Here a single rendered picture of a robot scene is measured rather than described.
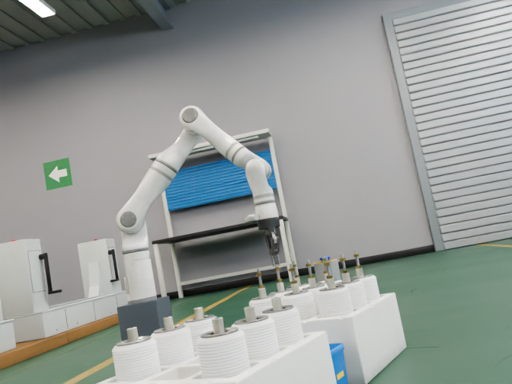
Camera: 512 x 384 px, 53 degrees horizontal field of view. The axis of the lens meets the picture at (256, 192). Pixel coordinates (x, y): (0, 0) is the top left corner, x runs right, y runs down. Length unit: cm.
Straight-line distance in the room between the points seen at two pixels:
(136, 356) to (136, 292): 68
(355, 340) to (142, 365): 58
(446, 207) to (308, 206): 169
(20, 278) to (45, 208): 380
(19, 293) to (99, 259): 131
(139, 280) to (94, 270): 342
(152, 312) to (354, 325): 70
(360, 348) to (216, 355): 55
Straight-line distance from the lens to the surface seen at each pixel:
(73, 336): 419
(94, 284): 520
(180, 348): 125
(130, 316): 181
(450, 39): 712
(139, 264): 181
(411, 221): 670
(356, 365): 145
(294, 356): 113
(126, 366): 116
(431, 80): 694
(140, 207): 181
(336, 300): 147
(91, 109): 770
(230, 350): 100
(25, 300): 408
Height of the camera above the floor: 39
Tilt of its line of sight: 7 degrees up
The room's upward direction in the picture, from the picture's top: 11 degrees counter-clockwise
